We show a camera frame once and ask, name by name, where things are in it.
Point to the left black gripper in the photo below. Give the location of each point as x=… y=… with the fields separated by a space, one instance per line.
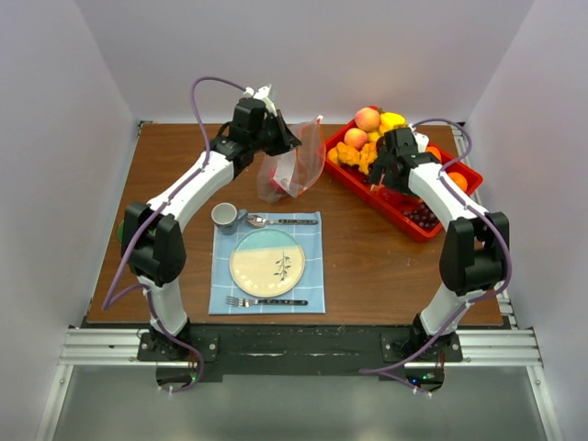
x=286 y=138

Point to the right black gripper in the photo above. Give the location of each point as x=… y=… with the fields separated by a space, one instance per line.
x=384 y=161

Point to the clear zip top bag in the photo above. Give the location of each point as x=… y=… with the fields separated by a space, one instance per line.
x=308 y=160

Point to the red apple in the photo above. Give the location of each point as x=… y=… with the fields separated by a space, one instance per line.
x=285 y=181

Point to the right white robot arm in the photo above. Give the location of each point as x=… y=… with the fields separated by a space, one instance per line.
x=475 y=262

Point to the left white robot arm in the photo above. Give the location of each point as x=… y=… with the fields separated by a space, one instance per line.
x=152 y=243

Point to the yellow bell pepper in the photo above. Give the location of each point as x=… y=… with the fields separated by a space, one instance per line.
x=391 y=121

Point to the lower purple grape bunch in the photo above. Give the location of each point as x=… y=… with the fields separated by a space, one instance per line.
x=422 y=216

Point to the orange fruit back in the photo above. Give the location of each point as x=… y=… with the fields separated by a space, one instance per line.
x=435 y=152

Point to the orange fruit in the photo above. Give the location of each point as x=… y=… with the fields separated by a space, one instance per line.
x=435 y=152
x=460 y=180

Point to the orange fruit right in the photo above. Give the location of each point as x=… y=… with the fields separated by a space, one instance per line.
x=460 y=180

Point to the metal spoon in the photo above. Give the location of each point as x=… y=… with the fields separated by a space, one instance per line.
x=258 y=221

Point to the small grey cup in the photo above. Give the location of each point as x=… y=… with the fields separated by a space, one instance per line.
x=227 y=218

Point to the cream and teal plate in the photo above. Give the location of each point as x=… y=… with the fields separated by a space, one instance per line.
x=267 y=263

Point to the blue checked placemat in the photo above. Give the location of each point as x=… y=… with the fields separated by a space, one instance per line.
x=309 y=288

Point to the metal fork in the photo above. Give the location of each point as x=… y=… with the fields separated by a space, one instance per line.
x=246 y=303

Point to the green floral mug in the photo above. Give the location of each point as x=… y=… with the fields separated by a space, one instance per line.
x=120 y=232

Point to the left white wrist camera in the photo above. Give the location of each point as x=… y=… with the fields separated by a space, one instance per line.
x=263 y=93

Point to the aluminium frame rail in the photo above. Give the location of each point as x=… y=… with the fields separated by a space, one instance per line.
x=373 y=274

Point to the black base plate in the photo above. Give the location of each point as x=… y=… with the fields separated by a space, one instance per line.
x=288 y=350

